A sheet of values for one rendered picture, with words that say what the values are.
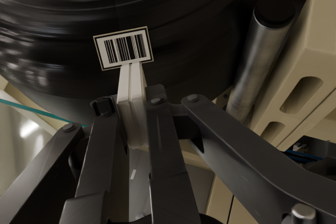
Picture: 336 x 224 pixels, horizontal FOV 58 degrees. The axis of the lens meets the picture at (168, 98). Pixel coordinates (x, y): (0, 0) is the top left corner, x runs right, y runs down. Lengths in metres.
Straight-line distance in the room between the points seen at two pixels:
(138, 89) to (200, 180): 0.79
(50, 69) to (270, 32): 0.26
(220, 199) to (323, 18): 0.63
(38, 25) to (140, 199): 0.68
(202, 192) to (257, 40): 0.64
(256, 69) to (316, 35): 0.11
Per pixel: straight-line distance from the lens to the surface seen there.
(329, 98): 0.43
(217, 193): 0.90
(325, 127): 0.78
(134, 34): 0.34
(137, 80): 0.18
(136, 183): 0.96
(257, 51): 0.40
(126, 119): 0.16
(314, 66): 0.37
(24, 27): 0.38
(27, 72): 0.41
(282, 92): 0.43
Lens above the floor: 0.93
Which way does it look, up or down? 11 degrees up
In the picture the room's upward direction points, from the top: 75 degrees counter-clockwise
